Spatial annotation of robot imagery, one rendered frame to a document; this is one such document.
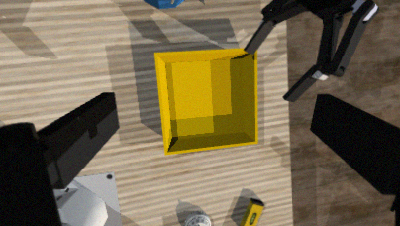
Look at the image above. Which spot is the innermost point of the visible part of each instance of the yellow pocket level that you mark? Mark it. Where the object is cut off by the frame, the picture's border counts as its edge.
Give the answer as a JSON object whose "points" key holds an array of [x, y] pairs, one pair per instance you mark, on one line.
{"points": [[252, 213]]}

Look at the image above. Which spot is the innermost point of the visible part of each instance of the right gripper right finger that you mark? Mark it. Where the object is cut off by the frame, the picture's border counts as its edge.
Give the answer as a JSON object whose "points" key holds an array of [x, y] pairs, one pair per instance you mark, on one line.
{"points": [[371, 146]]}

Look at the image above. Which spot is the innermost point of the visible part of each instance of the yellow square tray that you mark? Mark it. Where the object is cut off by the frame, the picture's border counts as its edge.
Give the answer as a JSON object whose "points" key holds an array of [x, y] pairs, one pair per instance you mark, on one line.
{"points": [[207, 99]]}

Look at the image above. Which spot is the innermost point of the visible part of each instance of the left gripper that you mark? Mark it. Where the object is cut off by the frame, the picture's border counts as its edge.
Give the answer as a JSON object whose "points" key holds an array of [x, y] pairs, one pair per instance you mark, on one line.
{"points": [[329, 11]]}

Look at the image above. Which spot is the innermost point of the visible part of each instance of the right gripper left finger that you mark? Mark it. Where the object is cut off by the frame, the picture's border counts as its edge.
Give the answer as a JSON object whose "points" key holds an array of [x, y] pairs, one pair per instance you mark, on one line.
{"points": [[33, 164]]}

